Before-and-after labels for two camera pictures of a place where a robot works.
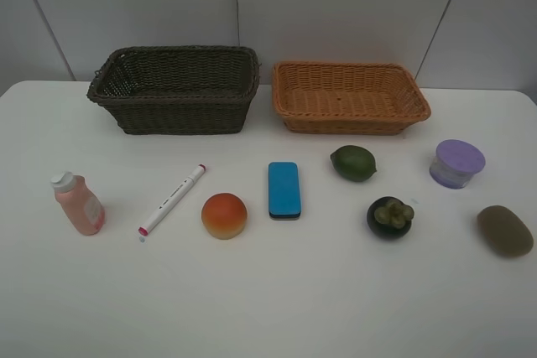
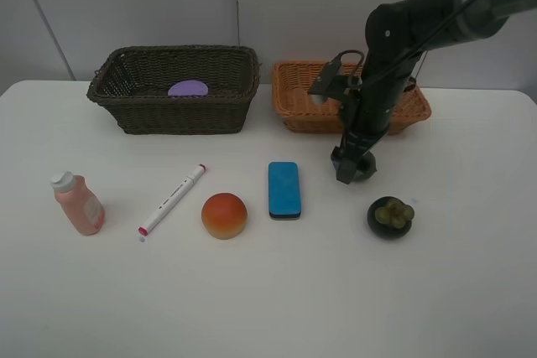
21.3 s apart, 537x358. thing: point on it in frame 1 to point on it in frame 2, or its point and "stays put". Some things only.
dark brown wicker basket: x=179 y=90 stays put
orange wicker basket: x=347 y=98 stays put
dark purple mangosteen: x=389 y=217 stays put
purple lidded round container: x=456 y=163 to x=188 y=88
